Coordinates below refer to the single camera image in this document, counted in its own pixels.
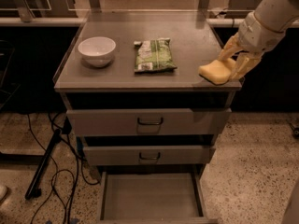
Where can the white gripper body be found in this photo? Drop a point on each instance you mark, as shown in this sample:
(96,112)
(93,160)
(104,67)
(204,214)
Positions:
(257,34)

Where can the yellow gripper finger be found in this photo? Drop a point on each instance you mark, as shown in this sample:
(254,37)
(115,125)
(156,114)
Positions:
(244,63)
(230,48)

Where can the yellow sponge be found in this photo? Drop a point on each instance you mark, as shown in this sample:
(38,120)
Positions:
(217,72)

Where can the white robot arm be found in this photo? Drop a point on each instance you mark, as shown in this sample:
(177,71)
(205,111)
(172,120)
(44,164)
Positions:
(277,15)

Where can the grey drawer cabinet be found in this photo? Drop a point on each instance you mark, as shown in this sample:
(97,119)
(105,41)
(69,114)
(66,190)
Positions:
(118,86)

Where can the top grey drawer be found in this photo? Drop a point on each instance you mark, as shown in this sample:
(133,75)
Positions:
(131,122)

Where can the grey drawer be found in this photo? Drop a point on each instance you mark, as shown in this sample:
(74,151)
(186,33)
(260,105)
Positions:
(169,198)
(131,122)
(148,155)

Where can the bottom grey drawer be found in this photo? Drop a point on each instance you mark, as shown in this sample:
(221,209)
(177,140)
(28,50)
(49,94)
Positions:
(169,198)

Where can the middle grey drawer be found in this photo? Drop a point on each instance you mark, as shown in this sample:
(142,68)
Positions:
(148,155)

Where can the green snack bag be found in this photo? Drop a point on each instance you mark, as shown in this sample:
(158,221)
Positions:
(153,56)

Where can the white ceramic bowl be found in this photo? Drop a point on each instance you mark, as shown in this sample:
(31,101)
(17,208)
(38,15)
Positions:
(97,51)

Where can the black pole on floor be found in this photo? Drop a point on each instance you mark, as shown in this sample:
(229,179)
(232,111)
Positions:
(33,187)

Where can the white shoe tip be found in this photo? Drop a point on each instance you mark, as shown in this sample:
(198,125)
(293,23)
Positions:
(3,192)

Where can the white counter rail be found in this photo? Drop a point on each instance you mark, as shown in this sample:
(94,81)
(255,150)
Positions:
(74,22)

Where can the black wire rack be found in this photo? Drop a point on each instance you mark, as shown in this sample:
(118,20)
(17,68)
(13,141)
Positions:
(7,88)

